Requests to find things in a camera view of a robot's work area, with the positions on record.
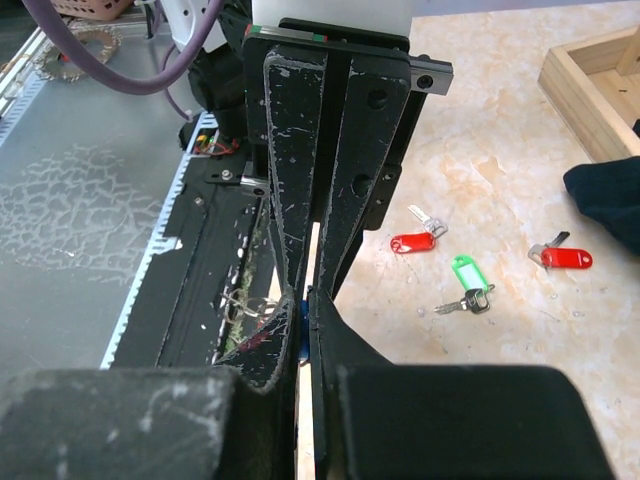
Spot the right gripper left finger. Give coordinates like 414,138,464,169
1,293,298,479

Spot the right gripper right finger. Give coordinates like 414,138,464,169
308,290,614,479

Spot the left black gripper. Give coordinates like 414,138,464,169
242,18,453,304

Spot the key with blue tag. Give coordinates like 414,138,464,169
298,285,313,366

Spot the metal key holder red handle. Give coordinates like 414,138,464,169
222,289,278,345

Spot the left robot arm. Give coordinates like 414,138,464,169
163,1,454,298

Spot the key with green tag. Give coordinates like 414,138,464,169
434,255,495,315

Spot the key with red tag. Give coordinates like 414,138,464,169
390,205,448,255
527,231,593,270

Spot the circular saw blade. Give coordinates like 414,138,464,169
32,24,121,83

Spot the pink plastic basket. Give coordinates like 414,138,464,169
51,0,134,21

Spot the wooden clothes rack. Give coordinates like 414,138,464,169
538,26,639,162

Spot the dark navy shirt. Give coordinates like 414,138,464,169
563,156,639,256

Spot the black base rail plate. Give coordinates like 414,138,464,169
109,119,281,371

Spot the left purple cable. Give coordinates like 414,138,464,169
19,0,226,121

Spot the white toothed cable duct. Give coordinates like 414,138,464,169
0,74,221,371

